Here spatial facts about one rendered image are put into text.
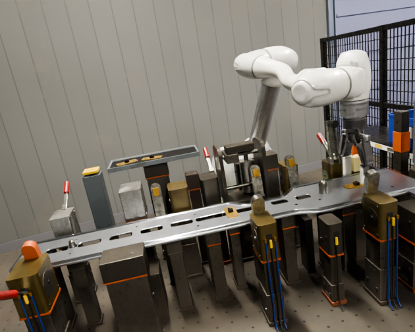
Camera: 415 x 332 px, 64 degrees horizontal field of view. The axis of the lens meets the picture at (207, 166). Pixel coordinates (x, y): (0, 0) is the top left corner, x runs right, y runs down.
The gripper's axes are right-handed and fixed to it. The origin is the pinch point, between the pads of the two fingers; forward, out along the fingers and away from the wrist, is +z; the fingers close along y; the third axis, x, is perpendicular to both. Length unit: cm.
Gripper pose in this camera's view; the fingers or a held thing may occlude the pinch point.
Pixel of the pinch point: (355, 172)
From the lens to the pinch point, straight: 128.3
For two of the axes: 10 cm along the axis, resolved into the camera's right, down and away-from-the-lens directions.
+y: 1.6, 2.6, -9.5
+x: 9.8, -1.9, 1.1
